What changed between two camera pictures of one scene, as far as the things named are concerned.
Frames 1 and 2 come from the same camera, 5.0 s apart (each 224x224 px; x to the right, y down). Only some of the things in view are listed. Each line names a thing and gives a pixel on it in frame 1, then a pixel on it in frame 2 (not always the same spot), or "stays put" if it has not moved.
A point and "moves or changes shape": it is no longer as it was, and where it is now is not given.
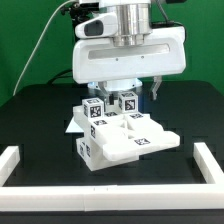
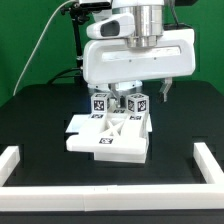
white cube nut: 93,108 moves or changes shape
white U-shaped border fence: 31,197 stays put
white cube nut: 128,102 moves or changes shape
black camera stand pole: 78,14 stays put
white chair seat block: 94,159 → 128,156
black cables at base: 61,73 stays put
